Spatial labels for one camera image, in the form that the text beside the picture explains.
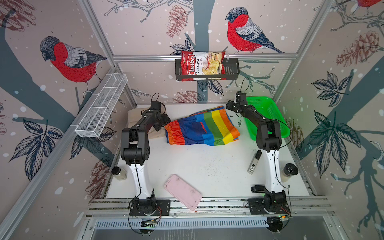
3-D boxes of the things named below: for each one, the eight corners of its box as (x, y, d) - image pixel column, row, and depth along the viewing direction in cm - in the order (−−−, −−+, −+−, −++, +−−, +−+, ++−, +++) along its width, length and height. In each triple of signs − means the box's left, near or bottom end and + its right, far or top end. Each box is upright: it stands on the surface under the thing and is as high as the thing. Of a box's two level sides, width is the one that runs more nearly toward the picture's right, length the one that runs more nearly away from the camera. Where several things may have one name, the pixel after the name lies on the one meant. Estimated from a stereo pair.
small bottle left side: (118, 181, 85) (109, 174, 77) (120, 173, 88) (112, 166, 80) (128, 181, 85) (120, 174, 77) (130, 173, 88) (123, 166, 80)
